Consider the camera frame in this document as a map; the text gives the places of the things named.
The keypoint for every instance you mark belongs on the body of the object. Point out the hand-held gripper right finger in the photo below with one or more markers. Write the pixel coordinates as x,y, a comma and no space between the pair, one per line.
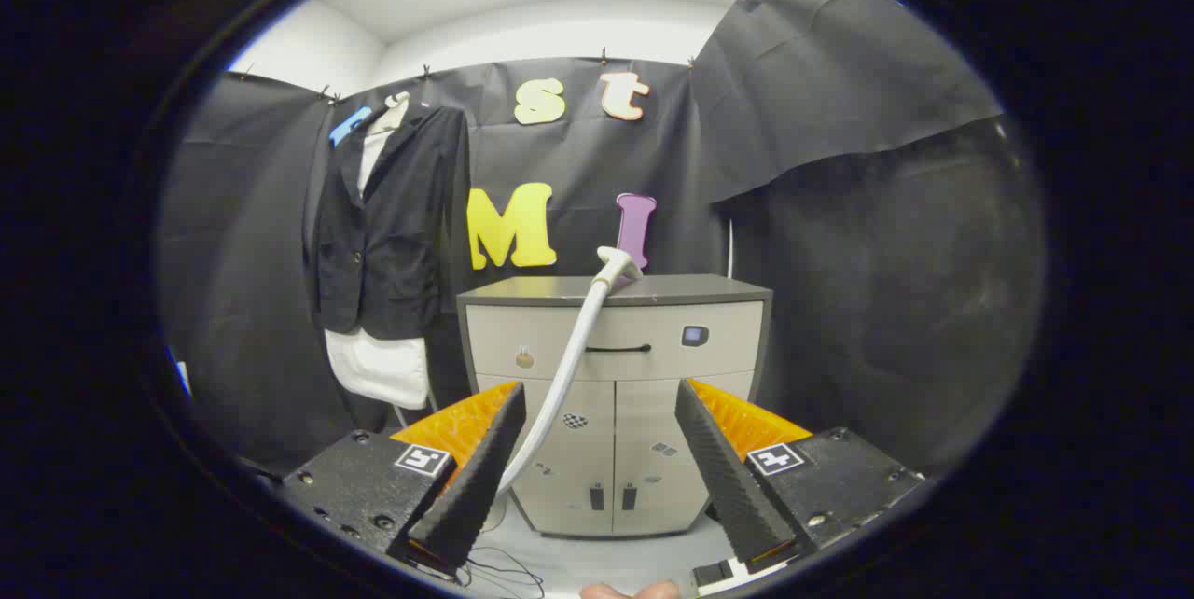
728,478

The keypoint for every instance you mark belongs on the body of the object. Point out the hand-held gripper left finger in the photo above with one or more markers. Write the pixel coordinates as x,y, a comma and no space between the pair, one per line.
476,487

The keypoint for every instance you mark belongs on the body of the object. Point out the white shirt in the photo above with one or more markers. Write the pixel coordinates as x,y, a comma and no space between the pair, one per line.
378,370

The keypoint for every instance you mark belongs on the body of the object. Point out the white garment steamer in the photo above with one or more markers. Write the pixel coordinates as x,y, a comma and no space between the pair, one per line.
578,338

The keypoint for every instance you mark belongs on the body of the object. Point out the black suit jacket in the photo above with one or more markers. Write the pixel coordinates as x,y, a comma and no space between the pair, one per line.
392,235

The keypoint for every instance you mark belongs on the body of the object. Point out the grey cabinet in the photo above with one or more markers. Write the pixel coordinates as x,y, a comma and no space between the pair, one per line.
653,347

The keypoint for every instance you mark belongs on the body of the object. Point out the black backdrop cloth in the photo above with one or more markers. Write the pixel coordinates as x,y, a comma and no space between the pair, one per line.
839,300

